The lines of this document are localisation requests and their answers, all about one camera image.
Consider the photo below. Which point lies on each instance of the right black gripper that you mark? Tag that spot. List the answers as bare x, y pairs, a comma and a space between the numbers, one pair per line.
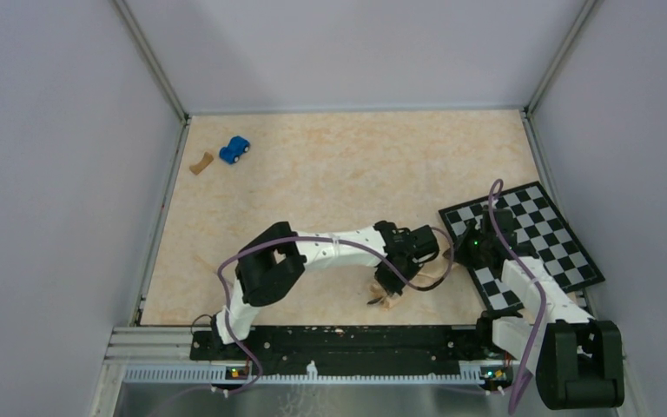
459, 250

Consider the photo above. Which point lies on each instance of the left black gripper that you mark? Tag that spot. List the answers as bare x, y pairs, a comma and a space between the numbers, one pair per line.
384, 281

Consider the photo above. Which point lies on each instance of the orange cloth napkin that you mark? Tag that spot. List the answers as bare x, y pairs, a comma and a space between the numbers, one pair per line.
428, 276

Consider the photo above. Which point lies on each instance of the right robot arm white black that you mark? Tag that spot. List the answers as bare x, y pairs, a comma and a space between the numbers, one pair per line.
575, 359

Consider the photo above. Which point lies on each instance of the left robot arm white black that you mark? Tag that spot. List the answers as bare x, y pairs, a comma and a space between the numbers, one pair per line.
271, 264

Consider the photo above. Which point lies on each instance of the black white checkerboard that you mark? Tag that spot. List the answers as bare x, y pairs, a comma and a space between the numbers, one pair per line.
539, 226

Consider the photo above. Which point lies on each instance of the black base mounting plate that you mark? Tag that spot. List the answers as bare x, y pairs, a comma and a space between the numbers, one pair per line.
355, 350

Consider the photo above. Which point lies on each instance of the blue toy car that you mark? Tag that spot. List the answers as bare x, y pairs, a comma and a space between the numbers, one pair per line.
236, 147

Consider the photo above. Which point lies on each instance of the small brown wooden piece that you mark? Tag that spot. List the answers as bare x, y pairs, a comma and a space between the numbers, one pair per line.
205, 161

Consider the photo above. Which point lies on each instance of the aluminium front rail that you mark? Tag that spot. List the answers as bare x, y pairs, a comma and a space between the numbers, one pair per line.
161, 355

